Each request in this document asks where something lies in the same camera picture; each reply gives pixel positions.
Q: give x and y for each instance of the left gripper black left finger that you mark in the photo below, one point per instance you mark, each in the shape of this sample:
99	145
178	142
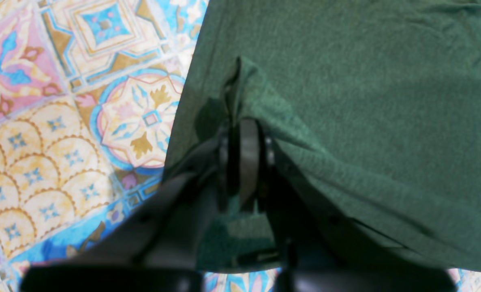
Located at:
155	249

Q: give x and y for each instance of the green long-sleeve T-shirt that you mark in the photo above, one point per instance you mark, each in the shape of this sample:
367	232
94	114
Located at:
377	102

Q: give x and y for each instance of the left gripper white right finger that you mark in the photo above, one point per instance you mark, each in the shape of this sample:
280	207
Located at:
319	248

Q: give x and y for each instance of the colourful patterned tablecloth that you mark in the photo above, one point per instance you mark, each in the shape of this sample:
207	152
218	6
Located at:
89	91

